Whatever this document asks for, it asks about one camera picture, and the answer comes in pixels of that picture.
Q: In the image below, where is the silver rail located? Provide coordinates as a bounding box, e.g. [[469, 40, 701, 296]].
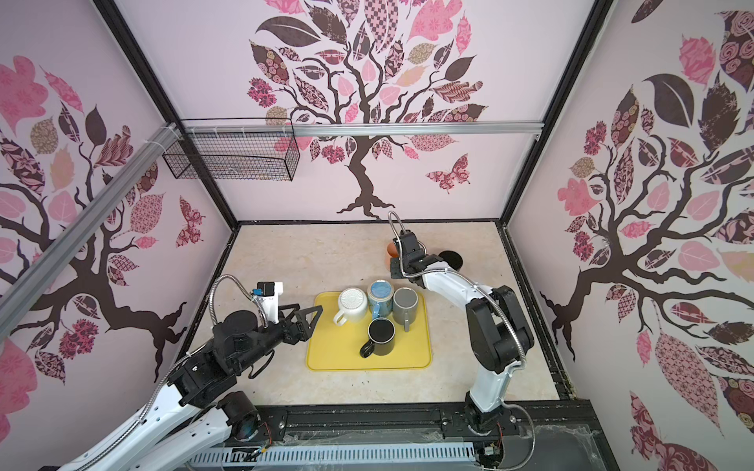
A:
[[184, 121, 544, 137], [1, 124, 179, 339]]

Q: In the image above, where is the black corner frame post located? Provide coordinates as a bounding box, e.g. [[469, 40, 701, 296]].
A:
[[92, 0, 240, 232]]

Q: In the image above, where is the silver rail back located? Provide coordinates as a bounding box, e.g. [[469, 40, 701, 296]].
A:
[[184, 121, 544, 137]]

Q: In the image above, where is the grey mug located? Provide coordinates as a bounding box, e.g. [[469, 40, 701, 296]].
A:
[[393, 288, 419, 332]]

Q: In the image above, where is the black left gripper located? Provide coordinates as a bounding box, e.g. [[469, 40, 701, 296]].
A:
[[234, 303, 323, 374]]

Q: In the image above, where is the white slotted cable duct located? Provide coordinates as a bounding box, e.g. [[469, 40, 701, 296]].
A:
[[188, 443, 476, 469]]

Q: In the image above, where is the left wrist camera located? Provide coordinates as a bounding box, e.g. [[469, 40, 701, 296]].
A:
[[253, 282, 284, 324]]

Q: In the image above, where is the white ribbed mug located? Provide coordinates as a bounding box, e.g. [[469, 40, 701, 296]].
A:
[[333, 288, 368, 326]]

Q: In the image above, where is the black wire basket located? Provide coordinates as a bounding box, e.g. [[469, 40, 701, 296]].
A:
[[162, 118, 300, 182]]

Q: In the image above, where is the light blue butterfly mug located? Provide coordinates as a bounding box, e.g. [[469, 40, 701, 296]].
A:
[[367, 280, 394, 319]]

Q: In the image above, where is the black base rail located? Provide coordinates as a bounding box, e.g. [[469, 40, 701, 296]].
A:
[[246, 400, 607, 445]]

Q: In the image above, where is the black mug white rim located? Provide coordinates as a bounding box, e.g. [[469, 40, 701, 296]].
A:
[[359, 318, 396, 358]]

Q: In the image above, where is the silver rail left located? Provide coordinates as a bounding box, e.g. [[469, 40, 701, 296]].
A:
[[1, 124, 179, 339]]

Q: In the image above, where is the black right corner post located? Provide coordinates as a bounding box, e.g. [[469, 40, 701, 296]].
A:
[[498, 0, 615, 227]]

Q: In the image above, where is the yellow plastic tray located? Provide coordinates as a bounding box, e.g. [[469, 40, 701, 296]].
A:
[[305, 290, 434, 372]]

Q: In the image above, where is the cream and peach mug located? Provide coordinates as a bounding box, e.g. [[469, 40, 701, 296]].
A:
[[386, 243, 400, 263]]

